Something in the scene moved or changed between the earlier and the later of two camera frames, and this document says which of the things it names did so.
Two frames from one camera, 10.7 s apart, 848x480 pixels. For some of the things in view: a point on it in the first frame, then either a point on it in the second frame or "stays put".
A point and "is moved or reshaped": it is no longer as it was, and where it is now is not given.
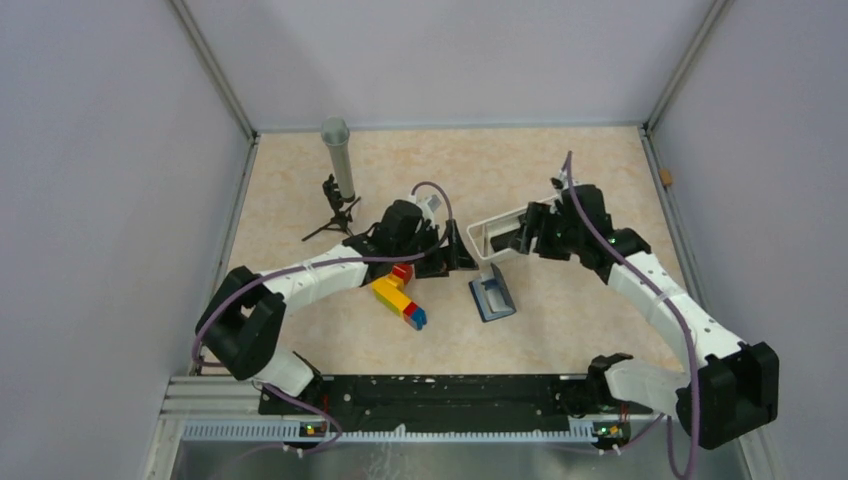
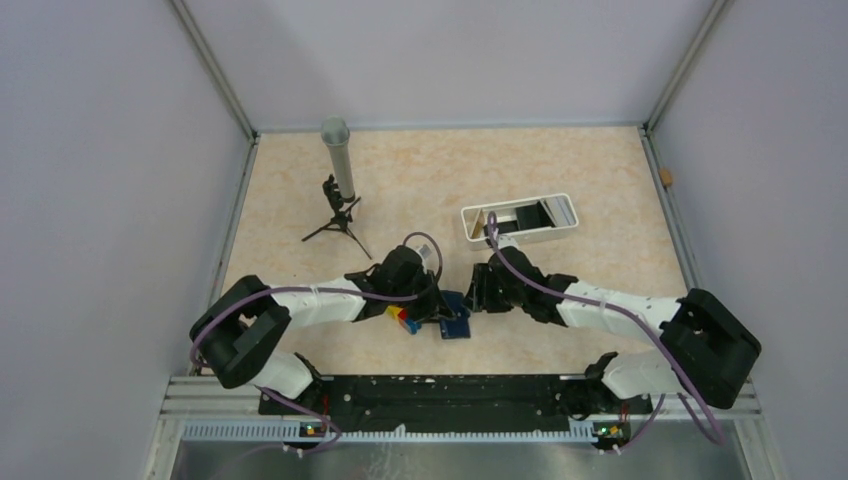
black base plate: [414, 400] stays put
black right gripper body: [554, 238] to [491, 295]
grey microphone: [336, 135] stays put
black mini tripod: [342, 218] stays put
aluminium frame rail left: [236, 105] stays put
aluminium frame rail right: [656, 154] stays put
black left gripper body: [433, 263] to [425, 306]
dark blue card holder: [491, 296] is moved or reshaped
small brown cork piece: [666, 176] stays put
